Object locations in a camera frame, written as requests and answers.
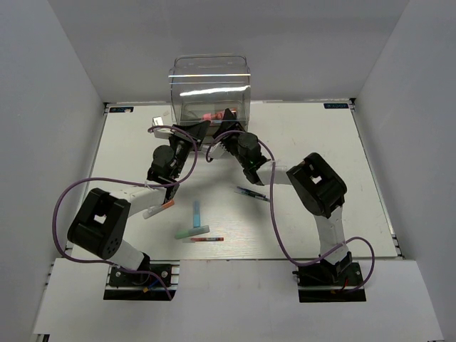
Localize right blue table label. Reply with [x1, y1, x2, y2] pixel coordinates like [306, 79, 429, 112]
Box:
[323, 103, 349, 109]

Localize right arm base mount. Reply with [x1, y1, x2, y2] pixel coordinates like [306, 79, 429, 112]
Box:
[292, 262, 366, 304]

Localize blue table label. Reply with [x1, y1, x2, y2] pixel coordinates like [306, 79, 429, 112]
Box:
[323, 103, 349, 109]
[109, 106, 134, 113]

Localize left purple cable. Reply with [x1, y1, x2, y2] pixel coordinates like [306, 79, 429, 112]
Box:
[52, 125, 199, 300]

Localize pink capped marker tube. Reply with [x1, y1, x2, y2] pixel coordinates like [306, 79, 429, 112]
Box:
[199, 108, 237, 122]

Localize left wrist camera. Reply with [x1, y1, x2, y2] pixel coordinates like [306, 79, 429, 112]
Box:
[147, 116, 172, 140]

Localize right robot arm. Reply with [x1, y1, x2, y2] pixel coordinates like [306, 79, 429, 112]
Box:
[206, 108, 353, 284]

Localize blue highlighter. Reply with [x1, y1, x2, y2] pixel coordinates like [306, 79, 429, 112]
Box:
[193, 200, 201, 228]

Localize green highlighter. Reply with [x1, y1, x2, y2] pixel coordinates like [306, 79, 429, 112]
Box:
[175, 225, 210, 239]

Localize orange capped highlighter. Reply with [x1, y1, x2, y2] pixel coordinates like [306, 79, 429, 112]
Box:
[142, 199, 175, 219]

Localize clear acrylic drawer organizer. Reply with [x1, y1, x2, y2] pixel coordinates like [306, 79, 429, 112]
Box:
[168, 53, 251, 126]

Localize red pen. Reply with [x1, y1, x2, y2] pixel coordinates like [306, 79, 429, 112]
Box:
[184, 237, 224, 243]

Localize left blue table label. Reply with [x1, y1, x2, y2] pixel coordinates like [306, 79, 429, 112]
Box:
[109, 106, 134, 113]

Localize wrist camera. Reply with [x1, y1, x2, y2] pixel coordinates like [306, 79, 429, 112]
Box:
[147, 116, 172, 140]
[207, 142, 227, 162]

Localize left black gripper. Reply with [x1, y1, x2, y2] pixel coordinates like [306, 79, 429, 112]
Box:
[168, 120, 210, 179]

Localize green pen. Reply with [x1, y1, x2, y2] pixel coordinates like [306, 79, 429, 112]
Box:
[235, 187, 270, 202]

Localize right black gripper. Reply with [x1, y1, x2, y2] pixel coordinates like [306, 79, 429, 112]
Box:
[214, 108, 249, 167]

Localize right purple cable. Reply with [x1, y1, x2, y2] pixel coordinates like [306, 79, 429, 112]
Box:
[206, 130, 375, 294]

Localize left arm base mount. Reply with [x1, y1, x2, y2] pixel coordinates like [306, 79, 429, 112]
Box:
[103, 261, 180, 301]

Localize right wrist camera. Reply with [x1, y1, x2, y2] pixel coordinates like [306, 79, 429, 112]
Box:
[207, 142, 227, 162]

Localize purple cable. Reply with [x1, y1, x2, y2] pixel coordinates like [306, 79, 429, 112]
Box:
[52, 125, 199, 300]
[206, 130, 375, 294]

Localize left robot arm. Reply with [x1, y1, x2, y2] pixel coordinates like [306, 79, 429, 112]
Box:
[67, 120, 210, 284]

